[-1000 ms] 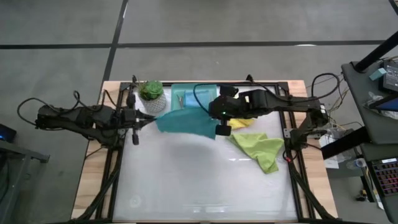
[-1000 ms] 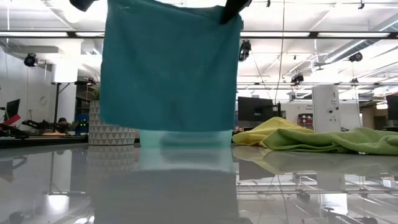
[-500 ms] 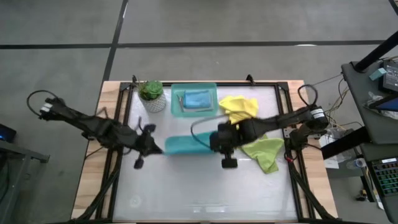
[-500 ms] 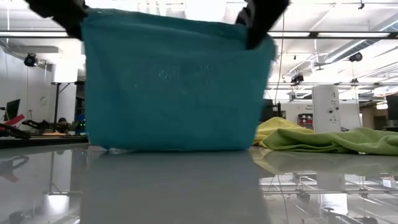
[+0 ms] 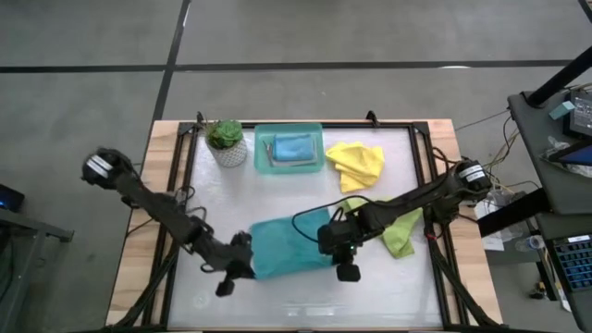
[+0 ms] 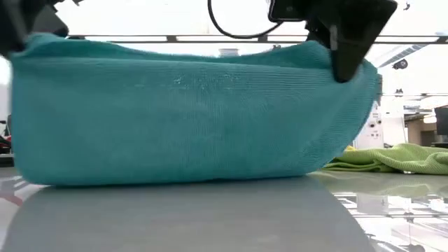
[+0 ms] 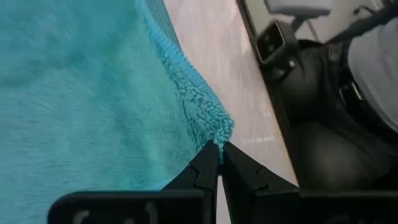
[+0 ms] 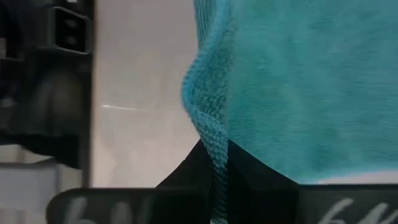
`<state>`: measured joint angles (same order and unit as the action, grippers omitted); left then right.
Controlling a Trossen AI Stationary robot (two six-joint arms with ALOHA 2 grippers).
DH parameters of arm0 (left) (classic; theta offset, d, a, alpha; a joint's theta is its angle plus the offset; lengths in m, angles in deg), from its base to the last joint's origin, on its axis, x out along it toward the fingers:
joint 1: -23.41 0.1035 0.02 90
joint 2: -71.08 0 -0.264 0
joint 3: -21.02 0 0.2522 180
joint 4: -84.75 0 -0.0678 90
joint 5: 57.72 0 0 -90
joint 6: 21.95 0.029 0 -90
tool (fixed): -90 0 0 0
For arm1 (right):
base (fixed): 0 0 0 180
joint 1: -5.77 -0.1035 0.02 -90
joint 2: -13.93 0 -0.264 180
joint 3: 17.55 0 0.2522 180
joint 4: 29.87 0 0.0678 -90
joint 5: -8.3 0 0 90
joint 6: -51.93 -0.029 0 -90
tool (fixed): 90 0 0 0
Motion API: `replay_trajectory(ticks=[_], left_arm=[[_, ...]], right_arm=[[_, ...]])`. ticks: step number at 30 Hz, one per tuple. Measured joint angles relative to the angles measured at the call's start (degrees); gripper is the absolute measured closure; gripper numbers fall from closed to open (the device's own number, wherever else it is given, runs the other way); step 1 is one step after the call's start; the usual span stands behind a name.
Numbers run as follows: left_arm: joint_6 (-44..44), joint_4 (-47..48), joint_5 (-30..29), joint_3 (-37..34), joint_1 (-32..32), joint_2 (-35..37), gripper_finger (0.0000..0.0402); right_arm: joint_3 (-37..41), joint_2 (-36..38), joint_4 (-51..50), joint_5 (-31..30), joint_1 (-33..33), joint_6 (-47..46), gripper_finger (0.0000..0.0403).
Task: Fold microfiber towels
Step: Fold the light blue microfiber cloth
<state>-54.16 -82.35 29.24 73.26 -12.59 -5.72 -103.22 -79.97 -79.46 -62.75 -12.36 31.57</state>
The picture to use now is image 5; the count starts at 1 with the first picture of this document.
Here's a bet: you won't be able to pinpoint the small teal box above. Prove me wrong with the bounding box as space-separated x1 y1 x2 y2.
549 100 576 120

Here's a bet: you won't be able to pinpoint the lime green microfiber towel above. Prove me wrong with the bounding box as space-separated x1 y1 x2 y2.
344 197 423 259

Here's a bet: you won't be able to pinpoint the light blue microfiber towel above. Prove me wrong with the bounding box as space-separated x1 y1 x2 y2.
271 133 316 163

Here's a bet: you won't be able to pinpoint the clear plastic bottle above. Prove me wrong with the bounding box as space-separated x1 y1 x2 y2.
515 233 548 254

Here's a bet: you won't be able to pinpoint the black box with blue light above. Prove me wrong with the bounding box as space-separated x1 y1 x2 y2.
0 183 25 214

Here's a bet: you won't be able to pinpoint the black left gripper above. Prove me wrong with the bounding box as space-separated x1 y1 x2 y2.
215 229 256 298

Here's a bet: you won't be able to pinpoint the teal microfiber towel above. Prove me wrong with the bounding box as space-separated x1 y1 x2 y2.
249 207 335 281

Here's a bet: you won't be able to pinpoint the black aluminium frame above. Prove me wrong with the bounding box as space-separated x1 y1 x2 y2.
105 110 508 333

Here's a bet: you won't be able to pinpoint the white patterned plant pot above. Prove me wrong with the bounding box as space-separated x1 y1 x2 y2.
206 138 250 168

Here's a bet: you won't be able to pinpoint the tangled floor cables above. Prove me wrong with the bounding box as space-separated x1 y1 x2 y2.
455 108 556 204

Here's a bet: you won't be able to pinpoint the grey metal bench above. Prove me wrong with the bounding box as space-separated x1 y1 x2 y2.
0 207 75 333

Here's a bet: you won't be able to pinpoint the black slanted pole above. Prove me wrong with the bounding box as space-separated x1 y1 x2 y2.
526 45 592 107

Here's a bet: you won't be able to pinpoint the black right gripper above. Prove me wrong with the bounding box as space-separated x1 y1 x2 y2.
316 216 371 283

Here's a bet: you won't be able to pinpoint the black electronic device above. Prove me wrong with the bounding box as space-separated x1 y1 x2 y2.
568 89 592 139

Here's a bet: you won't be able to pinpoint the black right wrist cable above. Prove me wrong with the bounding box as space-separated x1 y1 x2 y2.
291 194 371 244

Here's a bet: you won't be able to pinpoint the yellow black tool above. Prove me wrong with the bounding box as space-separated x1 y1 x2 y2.
528 280 549 301

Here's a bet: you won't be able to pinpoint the dark grey side desk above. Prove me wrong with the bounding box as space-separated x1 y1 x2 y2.
507 90 592 216

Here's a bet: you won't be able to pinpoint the grey waffle-weave towel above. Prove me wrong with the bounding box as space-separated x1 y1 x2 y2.
264 138 321 168

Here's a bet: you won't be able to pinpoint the translucent teal plastic bin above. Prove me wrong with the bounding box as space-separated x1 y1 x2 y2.
253 122 326 176

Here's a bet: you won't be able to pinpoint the black laptop keyboard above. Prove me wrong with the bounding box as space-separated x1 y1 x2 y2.
548 234 592 293

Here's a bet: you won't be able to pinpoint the dark tablet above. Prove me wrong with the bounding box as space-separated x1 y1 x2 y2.
541 138 592 167

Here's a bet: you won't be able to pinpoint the yellow microfiber towel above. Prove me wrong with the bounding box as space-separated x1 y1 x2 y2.
325 141 386 194

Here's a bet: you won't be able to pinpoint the white paper sheet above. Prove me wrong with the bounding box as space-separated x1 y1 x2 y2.
480 230 506 253

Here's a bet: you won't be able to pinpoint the green artificial succulent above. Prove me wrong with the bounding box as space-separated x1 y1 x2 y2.
205 118 244 150

